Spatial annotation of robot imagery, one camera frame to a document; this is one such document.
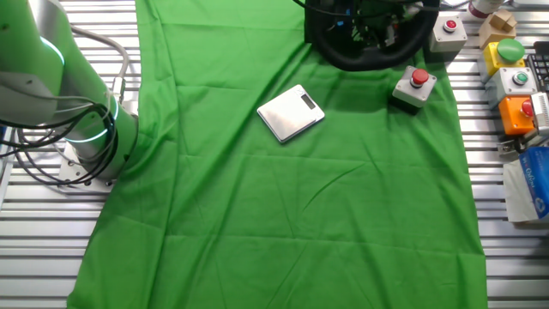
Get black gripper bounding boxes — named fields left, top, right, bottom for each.
left=362, top=0, right=407, bottom=47

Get black steering wheel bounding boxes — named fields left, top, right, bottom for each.
left=305, top=0, right=441, bottom=73

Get grey box red button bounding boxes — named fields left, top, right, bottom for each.
left=389, top=64, right=438, bottom=116
left=423, top=15, right=468, bottom=64

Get white maroon cylinder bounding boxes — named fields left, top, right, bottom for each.
left=467, top=0, right=505, bottom=19

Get yellow box green button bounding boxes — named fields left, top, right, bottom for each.
left=476, top=38, right=527, bottom=85

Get wooden block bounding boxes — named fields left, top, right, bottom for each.
left=478, top=8, right=519, bottom=51

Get grey box green button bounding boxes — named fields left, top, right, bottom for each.
left=484, top=66, right=540, bottom=111

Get silver digital scale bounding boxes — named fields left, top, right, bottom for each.
left=256, top=83, right=326, bottom=144

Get orange box red button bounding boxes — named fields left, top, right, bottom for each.
left=498, top=94, right=536, bottom=136

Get black keyboard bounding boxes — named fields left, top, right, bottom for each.
left=526, top=41, right=549, bottom=94

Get white vented box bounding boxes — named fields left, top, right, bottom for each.
left=530, top=91, right=549, bottom=138

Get blue tissue pack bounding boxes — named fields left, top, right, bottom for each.
left=502, top=146, right=549, bottom=224

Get green cloth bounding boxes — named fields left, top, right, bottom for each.
left=66, top=0, right=489, bottom=309

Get thick grey cable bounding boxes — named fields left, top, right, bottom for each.
left=70, top=27, right=132, bottom=106

